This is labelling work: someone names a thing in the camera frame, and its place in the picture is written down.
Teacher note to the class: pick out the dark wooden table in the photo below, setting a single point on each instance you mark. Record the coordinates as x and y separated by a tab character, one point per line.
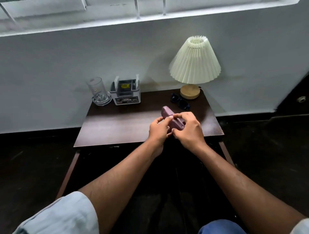
120	125

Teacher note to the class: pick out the pink glasses case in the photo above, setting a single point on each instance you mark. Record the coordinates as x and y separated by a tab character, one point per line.
167	112

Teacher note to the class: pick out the light blue right sleeve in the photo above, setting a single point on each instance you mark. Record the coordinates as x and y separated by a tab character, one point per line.
300	227

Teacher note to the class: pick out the person's right thumb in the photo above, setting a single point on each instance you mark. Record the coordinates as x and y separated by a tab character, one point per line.
177	134

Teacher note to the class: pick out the person's right hand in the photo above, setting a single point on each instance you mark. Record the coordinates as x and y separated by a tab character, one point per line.
190	133

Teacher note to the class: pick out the person's left hand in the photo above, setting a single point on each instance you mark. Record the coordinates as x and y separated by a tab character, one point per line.
155	132

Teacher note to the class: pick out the dark sunglasses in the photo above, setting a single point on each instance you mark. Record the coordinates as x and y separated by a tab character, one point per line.
181	102

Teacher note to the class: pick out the white window frame with bars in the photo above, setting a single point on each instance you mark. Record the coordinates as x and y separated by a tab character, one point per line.
72	21

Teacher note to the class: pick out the white desk organizer box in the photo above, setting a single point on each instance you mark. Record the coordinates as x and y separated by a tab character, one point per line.
125	95

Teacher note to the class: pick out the person's right forearm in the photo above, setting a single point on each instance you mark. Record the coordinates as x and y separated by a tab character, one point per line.
241	188

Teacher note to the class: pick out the person's left thumb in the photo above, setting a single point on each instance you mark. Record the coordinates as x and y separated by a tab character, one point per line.
165	119

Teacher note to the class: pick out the light blue sleeve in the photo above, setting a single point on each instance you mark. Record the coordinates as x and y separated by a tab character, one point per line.
300	227
62	214

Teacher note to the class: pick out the pleated cream table lamp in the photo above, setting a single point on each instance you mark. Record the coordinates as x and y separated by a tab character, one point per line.
194	62

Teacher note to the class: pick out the light blue left sleeve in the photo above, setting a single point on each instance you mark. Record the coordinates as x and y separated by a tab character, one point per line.
62	214

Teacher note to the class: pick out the blue trousers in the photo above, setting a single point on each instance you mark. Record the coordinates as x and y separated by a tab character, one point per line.
221	227

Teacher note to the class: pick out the small round white fitting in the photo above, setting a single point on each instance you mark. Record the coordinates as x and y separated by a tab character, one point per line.
301	99

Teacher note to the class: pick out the clear glass mug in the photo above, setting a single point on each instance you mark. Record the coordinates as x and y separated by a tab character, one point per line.
97	91

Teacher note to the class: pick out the person's left forearm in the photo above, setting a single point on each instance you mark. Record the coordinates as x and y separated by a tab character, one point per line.
120	183

